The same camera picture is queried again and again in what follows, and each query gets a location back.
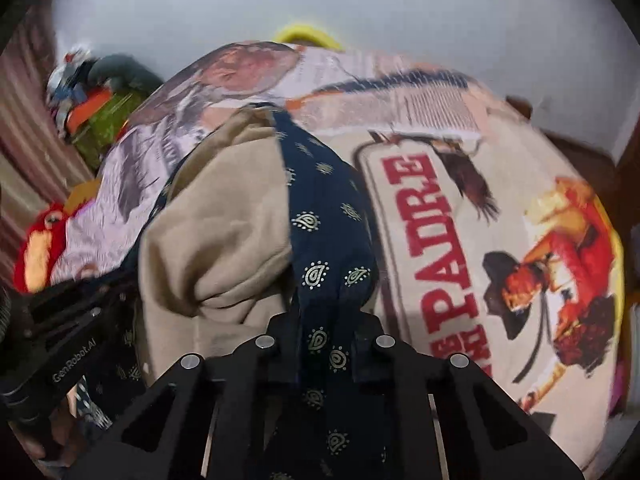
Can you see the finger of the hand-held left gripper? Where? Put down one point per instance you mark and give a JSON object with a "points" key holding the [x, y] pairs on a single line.
{"points": [[80, 305]]}

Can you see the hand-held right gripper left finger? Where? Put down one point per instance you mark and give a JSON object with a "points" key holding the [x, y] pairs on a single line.
{"points": [[282, 342]]}

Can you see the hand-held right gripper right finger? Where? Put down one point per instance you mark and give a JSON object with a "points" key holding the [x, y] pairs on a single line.
{"points": [[365, 347]]}

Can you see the navy patterned hooded jacket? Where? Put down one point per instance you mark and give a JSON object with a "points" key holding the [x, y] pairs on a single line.
{"points": [[320, 200]]}

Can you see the red plush toy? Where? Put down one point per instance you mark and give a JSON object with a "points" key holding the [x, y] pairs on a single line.
{"points": [[50, 245]]}

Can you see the printed blanket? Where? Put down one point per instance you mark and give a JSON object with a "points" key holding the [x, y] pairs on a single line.
{"points": [[450, 240]]}

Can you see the striped brown curtain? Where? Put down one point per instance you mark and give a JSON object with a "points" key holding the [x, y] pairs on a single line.
{"points": [[25, 160]]}

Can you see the orange box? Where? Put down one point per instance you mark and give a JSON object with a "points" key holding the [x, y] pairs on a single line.
{"points": [[87, 110]]}

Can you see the pile of mixed clutter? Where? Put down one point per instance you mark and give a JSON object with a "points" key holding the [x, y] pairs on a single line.
{"points": [[70, 80]]}

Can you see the grey bolster cushion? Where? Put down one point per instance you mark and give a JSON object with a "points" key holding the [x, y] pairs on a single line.
{"points": [[125, 71]]}

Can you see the yellow pillow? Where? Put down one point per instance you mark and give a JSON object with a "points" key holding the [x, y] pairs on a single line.
{"points": [[305, 32]]}

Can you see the dark wooden bed post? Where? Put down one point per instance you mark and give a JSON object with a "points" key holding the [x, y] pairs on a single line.
{"points": [[517, 107]]}

